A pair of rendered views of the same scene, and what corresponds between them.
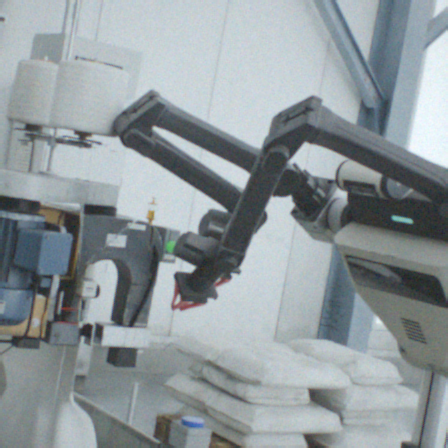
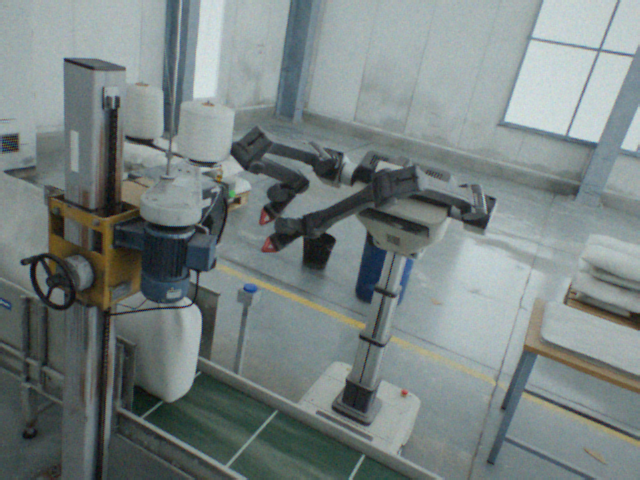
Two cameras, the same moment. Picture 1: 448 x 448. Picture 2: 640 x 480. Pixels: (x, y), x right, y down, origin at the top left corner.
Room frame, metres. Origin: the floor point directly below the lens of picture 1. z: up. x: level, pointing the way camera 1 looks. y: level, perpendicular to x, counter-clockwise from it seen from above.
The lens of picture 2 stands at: (0.79, 0.86, 2.01)
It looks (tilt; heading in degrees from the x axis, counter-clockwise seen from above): 23 degrees down; 328
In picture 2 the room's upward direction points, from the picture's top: 11 degrees clockwise
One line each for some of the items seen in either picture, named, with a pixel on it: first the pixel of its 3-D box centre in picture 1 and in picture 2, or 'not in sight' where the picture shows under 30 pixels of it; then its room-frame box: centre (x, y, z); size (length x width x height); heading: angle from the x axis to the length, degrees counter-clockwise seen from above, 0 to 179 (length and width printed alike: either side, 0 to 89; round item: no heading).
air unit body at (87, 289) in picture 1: (86, 295); not in sight; (2.54, 0.28, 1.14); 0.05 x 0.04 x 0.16; 126
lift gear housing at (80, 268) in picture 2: not in sight; (73, 273); (2.39, 0.70, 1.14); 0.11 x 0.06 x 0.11; 36
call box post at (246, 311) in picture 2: not in sight; (237, 371); (2.69, -0.03, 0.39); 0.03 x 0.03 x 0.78; 36
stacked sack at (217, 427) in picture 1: (241, 424); not in sight; (5.55, -0.32, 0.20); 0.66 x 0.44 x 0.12; 36
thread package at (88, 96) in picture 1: (89, 99); (205, 131); (2.40, 0.33, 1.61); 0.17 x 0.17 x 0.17
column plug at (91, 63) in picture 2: not in sight; (95, 64); (2.46, 0.64, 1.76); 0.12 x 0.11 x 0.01; 126
